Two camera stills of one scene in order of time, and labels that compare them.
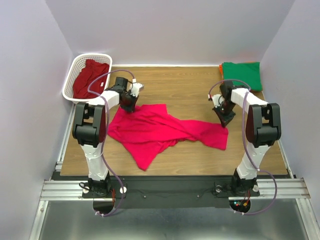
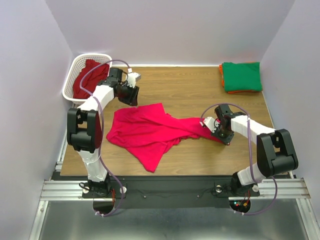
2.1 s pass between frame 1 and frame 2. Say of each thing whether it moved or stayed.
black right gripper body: moved
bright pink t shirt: moved
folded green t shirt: stayed
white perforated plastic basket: stayed
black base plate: stayed
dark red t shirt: stayed
